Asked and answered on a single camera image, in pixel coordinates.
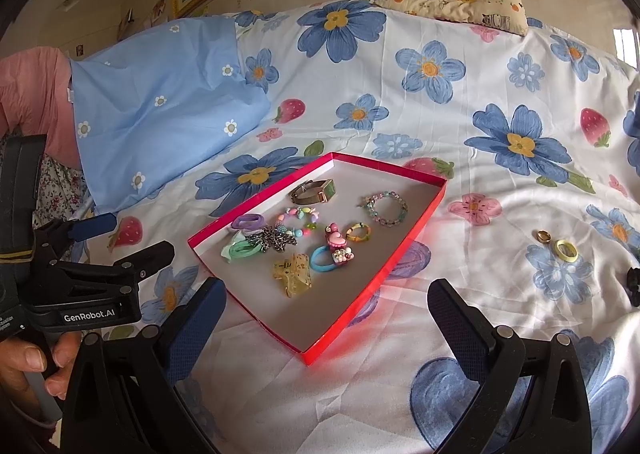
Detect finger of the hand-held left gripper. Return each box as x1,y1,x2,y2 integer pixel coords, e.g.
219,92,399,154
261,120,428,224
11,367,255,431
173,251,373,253
32,241,176,306
34,212,117,261

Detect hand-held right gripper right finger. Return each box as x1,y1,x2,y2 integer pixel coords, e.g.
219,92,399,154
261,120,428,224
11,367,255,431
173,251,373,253
428,277,592,454

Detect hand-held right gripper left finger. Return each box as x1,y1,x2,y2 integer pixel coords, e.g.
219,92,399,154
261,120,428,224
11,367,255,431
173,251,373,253
60,278,228,454

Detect green hair tie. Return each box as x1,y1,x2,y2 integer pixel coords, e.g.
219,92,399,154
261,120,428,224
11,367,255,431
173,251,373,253
221,236,266,265

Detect yellow hair claw clip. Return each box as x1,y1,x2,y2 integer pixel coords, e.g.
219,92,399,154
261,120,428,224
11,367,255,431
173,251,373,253
272,253,314,300

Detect silver chain necklace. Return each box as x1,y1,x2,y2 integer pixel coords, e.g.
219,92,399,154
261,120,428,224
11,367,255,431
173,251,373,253
244,223,301,255

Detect red cardboard box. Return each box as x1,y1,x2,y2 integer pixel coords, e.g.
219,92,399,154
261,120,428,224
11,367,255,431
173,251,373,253
187,151,448,368

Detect crystal beaded bracelet watch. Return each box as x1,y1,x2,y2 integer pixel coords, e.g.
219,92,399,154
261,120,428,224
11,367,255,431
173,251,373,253
356,191,409,228

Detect blue hair tie pink charms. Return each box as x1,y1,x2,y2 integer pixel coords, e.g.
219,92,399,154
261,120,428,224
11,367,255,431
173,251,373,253
308,222,357,274

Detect yellow-green resin ring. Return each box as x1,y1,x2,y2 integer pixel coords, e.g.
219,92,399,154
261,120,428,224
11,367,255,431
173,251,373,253
345,221,374,244

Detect colourful beaded bracelet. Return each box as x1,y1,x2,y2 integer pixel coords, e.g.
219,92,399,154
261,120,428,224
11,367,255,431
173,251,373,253
273,206,321,240

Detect green square-faced watch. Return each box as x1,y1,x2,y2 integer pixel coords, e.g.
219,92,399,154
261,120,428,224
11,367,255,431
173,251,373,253
288,177,336,205

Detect person's left hand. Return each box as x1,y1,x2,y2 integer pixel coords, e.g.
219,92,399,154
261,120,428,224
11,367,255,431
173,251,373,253
0,331,84,430

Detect light blue pillow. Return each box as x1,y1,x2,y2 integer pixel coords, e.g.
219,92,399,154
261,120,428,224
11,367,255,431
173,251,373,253
65,14,274,215

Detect pink quilt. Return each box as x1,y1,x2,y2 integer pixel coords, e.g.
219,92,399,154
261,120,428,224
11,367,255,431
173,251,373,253
0,46,86,170

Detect black hair clip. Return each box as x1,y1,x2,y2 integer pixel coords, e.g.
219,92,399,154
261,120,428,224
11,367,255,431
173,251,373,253
626,266,640,308

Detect floral strawberry bedsheet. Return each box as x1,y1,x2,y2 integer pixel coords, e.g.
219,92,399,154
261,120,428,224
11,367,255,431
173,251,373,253
82,0,640,454

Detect window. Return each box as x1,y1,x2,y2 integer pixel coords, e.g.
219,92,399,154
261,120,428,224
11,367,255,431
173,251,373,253
612,26,639,60

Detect pale yellow ring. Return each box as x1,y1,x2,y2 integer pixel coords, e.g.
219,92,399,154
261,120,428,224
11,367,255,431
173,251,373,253
552,238,579,264

